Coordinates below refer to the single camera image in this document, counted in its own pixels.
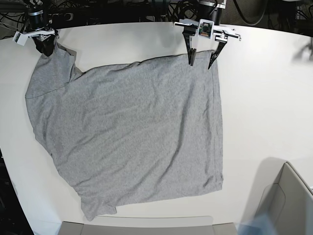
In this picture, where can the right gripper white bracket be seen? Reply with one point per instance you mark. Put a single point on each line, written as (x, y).
(44, 40)

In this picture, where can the grey T-shirt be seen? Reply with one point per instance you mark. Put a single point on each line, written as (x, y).
(129, 133)

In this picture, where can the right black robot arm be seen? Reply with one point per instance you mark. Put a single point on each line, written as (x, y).
(37, 17)

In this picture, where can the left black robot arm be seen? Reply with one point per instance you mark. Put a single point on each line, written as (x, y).
(208, 18)

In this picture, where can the grey bin right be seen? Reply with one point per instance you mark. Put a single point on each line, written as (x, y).
(288, 203)

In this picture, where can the blue object bottom right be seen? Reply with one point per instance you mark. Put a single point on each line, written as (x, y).
(260, 225)

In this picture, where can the grey tray bottom edge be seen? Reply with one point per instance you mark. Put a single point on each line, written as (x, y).
(105, 225)

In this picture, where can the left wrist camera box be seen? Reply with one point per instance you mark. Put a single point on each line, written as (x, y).
(205, 28)

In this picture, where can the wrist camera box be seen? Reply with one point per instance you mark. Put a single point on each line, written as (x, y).
(20, 38)
(205, 28)

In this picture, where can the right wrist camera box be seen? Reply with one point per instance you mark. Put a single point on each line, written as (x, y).
(20, 38)

